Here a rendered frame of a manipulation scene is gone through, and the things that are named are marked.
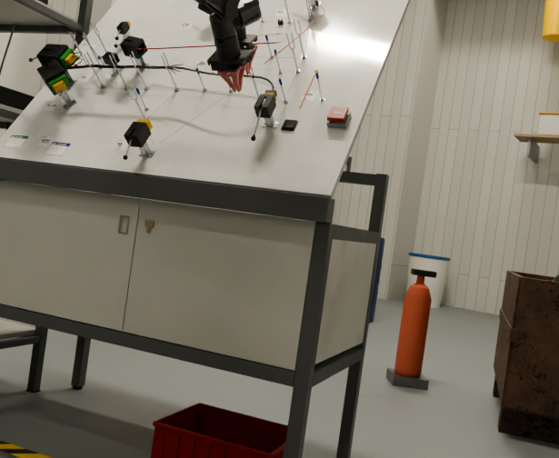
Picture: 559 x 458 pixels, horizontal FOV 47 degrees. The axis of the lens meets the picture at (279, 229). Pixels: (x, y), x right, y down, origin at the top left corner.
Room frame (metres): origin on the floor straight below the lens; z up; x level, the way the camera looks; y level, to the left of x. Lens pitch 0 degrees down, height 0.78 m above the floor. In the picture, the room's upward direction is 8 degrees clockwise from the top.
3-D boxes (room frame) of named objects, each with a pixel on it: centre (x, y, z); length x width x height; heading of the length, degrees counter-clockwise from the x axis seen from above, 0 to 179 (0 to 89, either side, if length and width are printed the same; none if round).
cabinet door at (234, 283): (1.81, 0.16, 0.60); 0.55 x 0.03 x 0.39; 68
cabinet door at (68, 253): (2.02, 0.67, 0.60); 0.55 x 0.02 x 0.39; 68
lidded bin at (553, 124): (7.96, -3.25, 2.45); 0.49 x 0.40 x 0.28; 59
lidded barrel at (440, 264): (8.58, -2.02, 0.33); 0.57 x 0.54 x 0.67; 149
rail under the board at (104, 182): (1.90, 0.42, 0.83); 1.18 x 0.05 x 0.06; 68
